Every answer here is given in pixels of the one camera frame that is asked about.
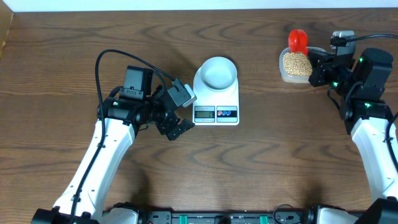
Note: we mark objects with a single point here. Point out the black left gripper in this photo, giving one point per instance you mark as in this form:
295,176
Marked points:
165,126

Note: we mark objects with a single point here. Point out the white round bowl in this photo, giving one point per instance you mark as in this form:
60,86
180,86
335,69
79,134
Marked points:
218,73

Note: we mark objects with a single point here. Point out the pile of soybeans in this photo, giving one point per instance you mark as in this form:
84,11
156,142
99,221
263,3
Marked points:
297,64

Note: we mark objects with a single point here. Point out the red measuring scoop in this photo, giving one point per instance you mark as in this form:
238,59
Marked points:
298,41

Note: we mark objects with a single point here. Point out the white digital kitchen scale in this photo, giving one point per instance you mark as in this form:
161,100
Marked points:
215,107

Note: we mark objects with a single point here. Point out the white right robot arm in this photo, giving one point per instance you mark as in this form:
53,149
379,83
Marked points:
370,123

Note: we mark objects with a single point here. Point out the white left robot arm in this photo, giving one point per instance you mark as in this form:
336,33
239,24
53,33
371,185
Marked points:
120,117

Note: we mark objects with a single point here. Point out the clear plastic container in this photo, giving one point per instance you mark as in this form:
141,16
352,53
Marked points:
285,76

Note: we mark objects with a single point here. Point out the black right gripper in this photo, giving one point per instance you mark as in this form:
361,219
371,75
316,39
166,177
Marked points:
319,68

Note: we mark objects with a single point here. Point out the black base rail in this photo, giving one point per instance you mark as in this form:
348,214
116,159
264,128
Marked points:
285,213

